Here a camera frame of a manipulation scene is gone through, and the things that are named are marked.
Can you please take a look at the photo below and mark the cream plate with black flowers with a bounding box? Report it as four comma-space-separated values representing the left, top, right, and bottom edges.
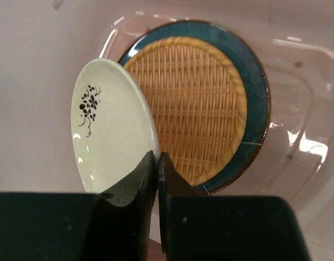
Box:
71, 58, 161, 245

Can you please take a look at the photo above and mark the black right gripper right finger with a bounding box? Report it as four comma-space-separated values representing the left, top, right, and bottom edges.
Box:
159, 153, 310, 260

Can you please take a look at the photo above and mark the dark teal round plate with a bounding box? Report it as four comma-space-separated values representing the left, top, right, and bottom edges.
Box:
119, 20, 270, 195

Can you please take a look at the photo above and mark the pink translucent plastic bin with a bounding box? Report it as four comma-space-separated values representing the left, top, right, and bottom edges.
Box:
0, 1, 334, 260

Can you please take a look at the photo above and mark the woven bamboo round plate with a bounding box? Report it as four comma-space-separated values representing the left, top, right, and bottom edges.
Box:
123, 36, 247, 186

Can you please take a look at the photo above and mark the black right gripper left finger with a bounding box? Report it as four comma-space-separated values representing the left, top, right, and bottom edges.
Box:
0, 152, 155, 260

